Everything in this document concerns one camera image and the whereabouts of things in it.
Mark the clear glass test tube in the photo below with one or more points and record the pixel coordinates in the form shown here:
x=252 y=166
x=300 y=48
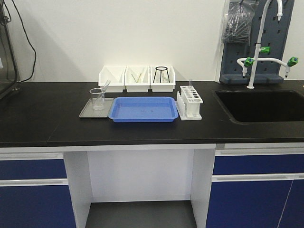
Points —
x=106 y=86

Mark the white test tube rack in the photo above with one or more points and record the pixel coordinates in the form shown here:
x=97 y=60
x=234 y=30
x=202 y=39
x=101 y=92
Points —
x=188 y=103

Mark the grey pegboard drying rack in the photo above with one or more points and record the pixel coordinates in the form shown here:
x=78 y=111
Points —
x=274 y=36

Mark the blue plastic tray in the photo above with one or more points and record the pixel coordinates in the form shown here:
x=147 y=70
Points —
x=143 y=109

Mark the clear glass flask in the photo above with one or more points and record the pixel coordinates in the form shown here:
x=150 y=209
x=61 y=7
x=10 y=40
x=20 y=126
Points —
x=164 y=78

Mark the right white storage bin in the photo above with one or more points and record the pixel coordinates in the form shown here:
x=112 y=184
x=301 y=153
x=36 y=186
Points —
x=162 y=87

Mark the white storage bin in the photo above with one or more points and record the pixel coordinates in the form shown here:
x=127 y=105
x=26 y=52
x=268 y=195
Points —
x=131 y=85
x=116 y=76
x=162 y=87

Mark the middle white storage bin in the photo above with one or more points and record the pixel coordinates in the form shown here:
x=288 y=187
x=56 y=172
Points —
x=131 y=85

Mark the left white storage bin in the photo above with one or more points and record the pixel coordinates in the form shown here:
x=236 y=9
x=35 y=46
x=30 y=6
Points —
x=116 y=76

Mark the clear glass beaker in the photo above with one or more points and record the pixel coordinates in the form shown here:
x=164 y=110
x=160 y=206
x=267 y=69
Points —
x=97 y=98

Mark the black lab sink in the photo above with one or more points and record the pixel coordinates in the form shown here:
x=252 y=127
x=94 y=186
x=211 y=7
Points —
x=262 y=106

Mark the white lab faucet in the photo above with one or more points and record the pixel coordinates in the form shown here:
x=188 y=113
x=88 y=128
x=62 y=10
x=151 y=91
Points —
x=246 y=62

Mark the right blue cabinet drawers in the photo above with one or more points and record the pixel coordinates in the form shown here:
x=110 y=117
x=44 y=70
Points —
x=256 y=190

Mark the blue cabinet drawers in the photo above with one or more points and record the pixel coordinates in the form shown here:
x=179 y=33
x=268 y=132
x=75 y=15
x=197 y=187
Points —
x=34 y=191
x=256 y=190

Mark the clear plastic bag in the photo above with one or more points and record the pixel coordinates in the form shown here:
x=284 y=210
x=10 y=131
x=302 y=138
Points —
x=239 y=22

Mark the left blue cabinet drawers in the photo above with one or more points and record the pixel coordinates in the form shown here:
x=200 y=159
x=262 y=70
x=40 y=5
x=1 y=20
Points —
x=34 y=191

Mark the steel appliance at left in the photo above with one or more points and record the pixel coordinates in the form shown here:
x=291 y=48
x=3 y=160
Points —
x=9 y=75

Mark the black wire tripod stand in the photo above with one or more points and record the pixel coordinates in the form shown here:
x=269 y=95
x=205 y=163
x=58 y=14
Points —
x=160 y=70

